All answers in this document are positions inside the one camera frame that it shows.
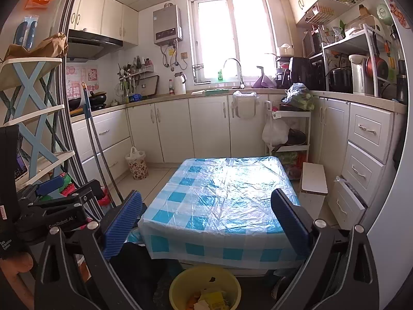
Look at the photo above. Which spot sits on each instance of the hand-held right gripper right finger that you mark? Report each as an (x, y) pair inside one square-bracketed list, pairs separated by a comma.
[(290, 221)]

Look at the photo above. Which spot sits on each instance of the white thermos jug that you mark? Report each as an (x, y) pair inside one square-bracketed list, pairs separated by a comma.
[(180, 84)]

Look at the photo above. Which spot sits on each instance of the black range hood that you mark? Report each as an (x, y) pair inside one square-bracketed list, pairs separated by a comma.
[(90, 43)]

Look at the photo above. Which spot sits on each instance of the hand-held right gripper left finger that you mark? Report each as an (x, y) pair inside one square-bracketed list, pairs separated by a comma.
[(124, 222)]

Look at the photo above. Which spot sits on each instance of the black rice cooker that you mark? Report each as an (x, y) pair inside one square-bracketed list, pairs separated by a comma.
[(340, 79)]

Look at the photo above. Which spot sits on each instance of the black microwave oven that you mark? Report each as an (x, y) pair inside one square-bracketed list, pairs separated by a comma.
[(312, 43)]

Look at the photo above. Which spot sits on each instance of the white trolley rack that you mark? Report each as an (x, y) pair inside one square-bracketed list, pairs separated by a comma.
[(292, 113)]

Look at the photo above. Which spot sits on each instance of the dark lidded pan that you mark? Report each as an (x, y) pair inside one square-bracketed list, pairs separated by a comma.
[(296, 138)]

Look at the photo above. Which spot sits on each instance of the floral shopping bag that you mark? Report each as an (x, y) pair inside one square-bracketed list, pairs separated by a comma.
[(137, 166)]

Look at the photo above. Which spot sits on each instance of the blue checked tablecloth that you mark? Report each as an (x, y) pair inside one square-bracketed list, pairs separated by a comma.
[(219, 200)]

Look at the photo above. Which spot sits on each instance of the pale green round appliance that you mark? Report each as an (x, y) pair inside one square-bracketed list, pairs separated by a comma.
[(384, 14)]

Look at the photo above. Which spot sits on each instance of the white countertop shelf rack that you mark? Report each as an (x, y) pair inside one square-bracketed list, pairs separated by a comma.
[(347, 43)]

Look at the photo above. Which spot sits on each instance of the clear food container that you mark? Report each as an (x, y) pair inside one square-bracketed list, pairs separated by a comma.
[(358, 25)]

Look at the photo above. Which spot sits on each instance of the grey metal door frame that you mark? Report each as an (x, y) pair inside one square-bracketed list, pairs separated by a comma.
[(64, 103)]

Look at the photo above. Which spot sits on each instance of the kitchen window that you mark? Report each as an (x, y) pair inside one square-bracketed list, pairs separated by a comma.
[(232, 35)]

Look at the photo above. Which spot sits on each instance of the purple plastic item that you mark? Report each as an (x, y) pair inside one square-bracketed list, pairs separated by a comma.
[(264, 81)]

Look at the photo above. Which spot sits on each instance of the bin with red bag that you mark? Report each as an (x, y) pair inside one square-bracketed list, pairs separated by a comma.
[(104, 197)]

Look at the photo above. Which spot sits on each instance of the white blue folding shelf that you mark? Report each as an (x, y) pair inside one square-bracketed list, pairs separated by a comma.
[(32, 84)]

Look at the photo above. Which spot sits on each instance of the green sink mat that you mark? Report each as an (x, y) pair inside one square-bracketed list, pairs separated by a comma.
[(211, 92)]

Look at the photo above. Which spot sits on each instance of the small white stool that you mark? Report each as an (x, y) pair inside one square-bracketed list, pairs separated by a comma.
[(313, 177)]

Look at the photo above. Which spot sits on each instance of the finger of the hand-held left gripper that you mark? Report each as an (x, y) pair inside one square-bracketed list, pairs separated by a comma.
[(74, 197), (51, 185)]

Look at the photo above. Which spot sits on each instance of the red lion stickers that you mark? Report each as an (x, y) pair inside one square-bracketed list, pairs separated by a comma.
[(398, 13)]

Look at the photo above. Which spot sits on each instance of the black air fryer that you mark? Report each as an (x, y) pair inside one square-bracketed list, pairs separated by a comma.
[(300, 72)]

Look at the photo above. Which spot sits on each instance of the black wok on stove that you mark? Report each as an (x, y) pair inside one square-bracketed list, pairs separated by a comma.
[(98, 98)]

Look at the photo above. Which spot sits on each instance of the red-capped sauce bottle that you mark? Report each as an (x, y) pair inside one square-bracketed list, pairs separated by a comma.
[(171, 87)]

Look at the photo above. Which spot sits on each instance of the red green fabric items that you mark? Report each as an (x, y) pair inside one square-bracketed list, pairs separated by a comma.
[(67, 185)]

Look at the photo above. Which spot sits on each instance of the yellow plastic basin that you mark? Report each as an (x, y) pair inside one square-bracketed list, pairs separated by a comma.
[(180, 284)]

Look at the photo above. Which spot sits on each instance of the grey gas water heater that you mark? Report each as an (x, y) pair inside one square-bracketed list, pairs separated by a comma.
[(166, 25)]

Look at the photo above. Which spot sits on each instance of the person's left hand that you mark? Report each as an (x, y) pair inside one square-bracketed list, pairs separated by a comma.
[(17, 261)]

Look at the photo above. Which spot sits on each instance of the white hanging waste bin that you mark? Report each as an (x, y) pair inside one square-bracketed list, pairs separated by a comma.
[(245, 108)]

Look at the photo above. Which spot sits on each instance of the white kitchen base cabinets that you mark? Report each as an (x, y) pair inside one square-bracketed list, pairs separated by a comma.
[(206, 126)]

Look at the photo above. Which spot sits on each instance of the white electric thermo pot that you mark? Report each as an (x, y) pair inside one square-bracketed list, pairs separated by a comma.
[(358, 74)]

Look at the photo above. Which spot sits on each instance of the black-framed cutting board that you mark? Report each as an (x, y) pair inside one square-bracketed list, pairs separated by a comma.
[(149, 85)]

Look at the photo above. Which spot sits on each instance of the bag of green vegetables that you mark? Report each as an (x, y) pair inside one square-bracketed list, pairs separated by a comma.
[(300, 98)]

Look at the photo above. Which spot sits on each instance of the red green printed bag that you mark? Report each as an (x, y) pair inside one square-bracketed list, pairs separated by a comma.
[(290, 164)]

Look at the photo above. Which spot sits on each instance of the white refrigerator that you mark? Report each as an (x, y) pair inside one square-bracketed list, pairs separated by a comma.
[(384, 184)]

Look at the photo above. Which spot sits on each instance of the chrome faucet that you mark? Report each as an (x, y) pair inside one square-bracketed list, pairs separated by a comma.
[(240, 74)]

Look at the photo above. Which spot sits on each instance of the large white plastic bag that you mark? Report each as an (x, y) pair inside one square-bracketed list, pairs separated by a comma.
[(275, 133)]

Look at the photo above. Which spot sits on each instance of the brown paper bag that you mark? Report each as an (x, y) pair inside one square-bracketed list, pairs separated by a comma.
[(48, 46)]

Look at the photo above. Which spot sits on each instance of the black blender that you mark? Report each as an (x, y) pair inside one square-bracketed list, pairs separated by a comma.
[(401, 85)]

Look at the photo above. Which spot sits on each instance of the open white drawer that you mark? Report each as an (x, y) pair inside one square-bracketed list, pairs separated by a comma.
[(348, 203)]

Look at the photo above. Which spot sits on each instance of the wall utensil rack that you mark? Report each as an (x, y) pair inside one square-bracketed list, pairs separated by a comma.
[(135, 72)]

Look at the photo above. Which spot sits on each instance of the green dish soap bottle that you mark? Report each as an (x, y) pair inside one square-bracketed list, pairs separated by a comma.
[(220, 76)]

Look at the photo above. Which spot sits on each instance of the red frying pan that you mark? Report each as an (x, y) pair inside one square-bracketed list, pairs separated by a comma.
[(377, 67)]

